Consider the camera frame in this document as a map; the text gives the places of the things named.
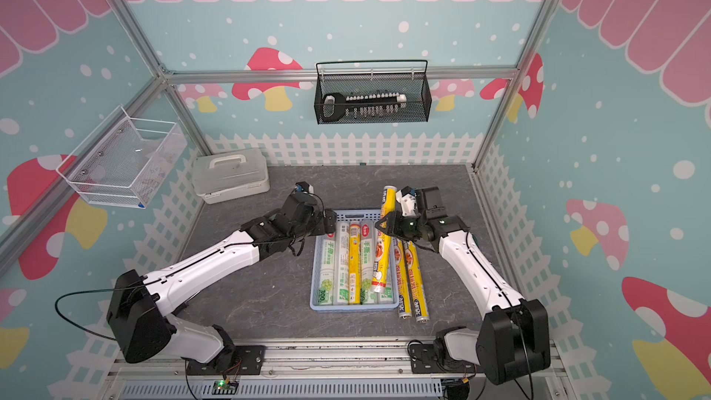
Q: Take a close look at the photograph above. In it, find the yellow plastic wrap roll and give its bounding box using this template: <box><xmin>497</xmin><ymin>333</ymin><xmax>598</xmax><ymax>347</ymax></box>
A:
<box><xmin>405</xmin><ymin>242</ymin><xmax>430</xmax><ymax>323</ymax></box>
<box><xmin>394</xmin><ymin>240</ymin><xmax>412</xmax><ymax>320</ymax></box>
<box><xmin>348</xmin><ymin>223</ymin><xmax>361</xmax><ymax>305</ymax></box>

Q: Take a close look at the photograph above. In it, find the black wire wall basket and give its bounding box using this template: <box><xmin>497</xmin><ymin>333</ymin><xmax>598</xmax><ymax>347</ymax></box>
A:
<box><xmin>314</xmin><ymin>59</ymin><xmax>433</xmax><ymax>124</ymax></box>

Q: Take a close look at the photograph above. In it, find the aluminium front rail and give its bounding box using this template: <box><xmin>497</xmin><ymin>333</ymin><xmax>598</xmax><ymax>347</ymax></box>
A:
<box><xmin>103</xmin><ymin>336</ymin><xmax>568</xmax><ymax>384</ymax></box>

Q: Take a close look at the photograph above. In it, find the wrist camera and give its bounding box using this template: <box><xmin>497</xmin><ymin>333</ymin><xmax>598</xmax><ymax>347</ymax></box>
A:
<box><xmin>396</xmin><ymin>186</ymin><xmax>420</xmax><ymax>217</ymax></box>
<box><xmin>294</xmin><ymin>181</ymin><xmax>315</xmax><ymax>196</ymax></box>

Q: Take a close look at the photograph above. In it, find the green circuit board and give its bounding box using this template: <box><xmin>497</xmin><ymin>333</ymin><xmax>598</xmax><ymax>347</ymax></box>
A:
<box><xmin>212</xmin><ymin>380</ymin><xmax>239</xmax><ymax>396</ymax></box>

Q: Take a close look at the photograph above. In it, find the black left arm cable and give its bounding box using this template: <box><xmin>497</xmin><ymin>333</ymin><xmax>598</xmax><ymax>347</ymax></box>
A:
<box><xmin>54</xmin><ymin>287</ymin><xmax>146</xmax><ymax>343</ymax></box>

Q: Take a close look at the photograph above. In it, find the black brush with white bristles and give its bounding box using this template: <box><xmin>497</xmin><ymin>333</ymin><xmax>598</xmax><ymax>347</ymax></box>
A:
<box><xmin>320</xmin><ymin>93</ymin><xmax>407</xmax><ymax>123</ymax></box>

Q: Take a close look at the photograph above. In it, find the yellow green wrap roll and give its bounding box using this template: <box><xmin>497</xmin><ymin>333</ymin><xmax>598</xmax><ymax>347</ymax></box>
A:
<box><xmin>371</xmin><ymin>185</ymin><xmax>396</xmax><ymax>294</ymax></box>

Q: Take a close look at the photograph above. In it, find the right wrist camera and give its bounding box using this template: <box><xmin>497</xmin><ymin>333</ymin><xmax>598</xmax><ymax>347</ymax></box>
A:
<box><xmin>396</xmin><ymin>186</ymin><xmax>420</xmax><ymax>217</ymax></box>

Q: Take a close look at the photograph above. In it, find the white wire wall basket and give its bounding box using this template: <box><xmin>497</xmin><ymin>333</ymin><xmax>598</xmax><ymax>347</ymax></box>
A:
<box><xmin>56</xmin><ymin>107</ymin><xmax>188</xmax><ymax>209</ymax></box>

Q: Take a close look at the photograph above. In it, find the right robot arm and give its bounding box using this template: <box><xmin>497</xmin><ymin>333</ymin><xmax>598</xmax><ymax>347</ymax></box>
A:
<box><xmin>375</xmin><ymin>186</ymin><xmax>551</xmax><ymax>385</ymax></box>

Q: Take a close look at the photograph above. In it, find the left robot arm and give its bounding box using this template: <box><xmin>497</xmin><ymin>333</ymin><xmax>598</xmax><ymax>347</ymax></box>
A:
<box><xmin>107</xmin><ymin>186</ymin><xmax>336</xmax><ymax>372</ymax></box>

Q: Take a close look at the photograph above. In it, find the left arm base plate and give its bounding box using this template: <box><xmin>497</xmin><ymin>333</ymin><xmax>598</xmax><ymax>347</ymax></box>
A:
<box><xmin>186</xmin><ymin>346</ymin><xmax>267</xmax><ymax>377</ymax></box>

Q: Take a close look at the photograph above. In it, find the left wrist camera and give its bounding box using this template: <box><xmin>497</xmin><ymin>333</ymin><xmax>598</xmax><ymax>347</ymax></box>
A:
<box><xmin>294</xmin><ymin>181</ymin><xmax>315</xmax><ymax>196</ymax></box>

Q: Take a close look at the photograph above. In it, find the white lidded storage box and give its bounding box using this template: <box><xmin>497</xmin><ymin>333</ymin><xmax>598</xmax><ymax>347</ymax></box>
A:
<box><xmin>192</xmin><ymin>148</ymin><xmax>270</xmax><ymax>205</ymax></box>

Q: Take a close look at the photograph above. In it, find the white green plastic wrap roll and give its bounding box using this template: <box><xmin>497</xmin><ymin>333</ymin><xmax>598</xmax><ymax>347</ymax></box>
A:
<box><xmin>378</xmin><ymin>283</ymin><xmax>394</xmax><ymax>305</ymax></box>

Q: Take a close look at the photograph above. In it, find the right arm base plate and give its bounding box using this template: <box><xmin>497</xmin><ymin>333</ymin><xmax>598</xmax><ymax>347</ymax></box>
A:
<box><xmin>407</xmin><ymin>340</ymin><xmax>479</xmax><ymax>375</ymax></box>

